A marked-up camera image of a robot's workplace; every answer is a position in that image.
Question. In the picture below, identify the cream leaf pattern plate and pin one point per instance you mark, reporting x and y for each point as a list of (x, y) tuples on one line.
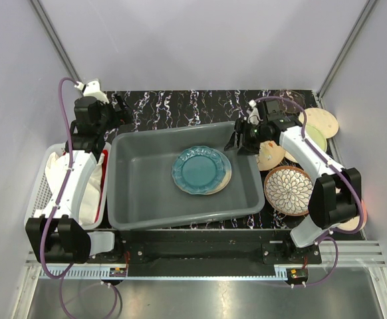
[(270, 156)]

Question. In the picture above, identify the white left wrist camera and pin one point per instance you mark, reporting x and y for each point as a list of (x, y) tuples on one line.
[(93, 89)]

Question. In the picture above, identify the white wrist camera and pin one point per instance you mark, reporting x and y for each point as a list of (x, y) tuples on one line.
[(253, 113), (93, 89)]

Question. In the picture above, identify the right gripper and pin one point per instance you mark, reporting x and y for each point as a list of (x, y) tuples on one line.
[(241, 127)]

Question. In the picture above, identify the beige wooden round plate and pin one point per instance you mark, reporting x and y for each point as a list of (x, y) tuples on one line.
[(323, 121)]

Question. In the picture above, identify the teal embossed plate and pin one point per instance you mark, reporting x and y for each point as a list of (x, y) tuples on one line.
[(200, 169)]

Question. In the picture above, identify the white cloth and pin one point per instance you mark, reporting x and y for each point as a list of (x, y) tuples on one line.
[(55, 172)]

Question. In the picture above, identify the grey plastic bin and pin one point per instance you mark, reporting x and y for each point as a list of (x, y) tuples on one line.
[(178, 176)]

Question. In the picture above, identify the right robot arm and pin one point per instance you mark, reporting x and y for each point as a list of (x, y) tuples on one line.
[(336, 195)]

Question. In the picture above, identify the white plastic basket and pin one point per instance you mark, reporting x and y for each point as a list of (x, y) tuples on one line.
[(41, 193)]

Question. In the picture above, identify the dark transparent glass plate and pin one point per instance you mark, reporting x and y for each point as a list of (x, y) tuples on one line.
[(290, 96)]

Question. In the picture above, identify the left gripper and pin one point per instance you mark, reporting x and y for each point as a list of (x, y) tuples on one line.
[(125, 115)]

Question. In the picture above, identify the cream and blue plate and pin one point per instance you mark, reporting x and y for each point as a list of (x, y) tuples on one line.
[(225, 181)]

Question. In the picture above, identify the white petal pattern bowl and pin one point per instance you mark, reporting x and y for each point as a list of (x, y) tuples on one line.
[(288, 190)]

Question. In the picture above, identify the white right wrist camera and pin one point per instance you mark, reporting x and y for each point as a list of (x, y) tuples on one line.
[(253, 113)]

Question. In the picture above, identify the cream green centre plate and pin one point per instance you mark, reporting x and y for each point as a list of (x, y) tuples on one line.
[(316, 136)]

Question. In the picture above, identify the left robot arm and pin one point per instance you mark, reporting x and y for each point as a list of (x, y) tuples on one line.
[(55, 233)]

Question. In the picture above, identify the pink and cream plate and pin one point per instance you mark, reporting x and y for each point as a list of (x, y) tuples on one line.
[(353, 223)]

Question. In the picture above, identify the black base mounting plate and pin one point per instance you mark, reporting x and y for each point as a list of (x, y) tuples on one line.
[(206, 253)]

